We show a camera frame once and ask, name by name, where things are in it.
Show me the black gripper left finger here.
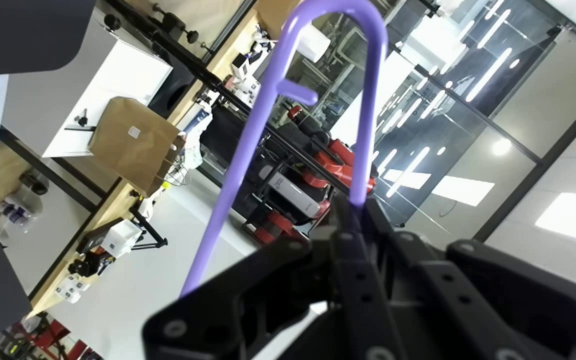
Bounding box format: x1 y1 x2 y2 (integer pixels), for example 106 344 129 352
143 196 397 360

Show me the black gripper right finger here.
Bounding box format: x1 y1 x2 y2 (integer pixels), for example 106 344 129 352
361 199 576 360

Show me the purple neon cable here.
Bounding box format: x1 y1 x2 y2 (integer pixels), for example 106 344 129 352
179 0 391 298

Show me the red and black equipment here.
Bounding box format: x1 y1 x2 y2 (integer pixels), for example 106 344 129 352
254 107 380 247

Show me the small white device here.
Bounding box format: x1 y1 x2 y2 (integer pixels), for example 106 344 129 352
97 219 147 259

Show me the light wooden desk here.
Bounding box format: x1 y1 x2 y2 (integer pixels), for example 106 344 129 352
26 0 284 319

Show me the brown cardboard box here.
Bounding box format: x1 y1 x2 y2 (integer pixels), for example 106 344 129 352
90 96 186 196

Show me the white table top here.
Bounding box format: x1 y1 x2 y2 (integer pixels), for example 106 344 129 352
42 36 177 161

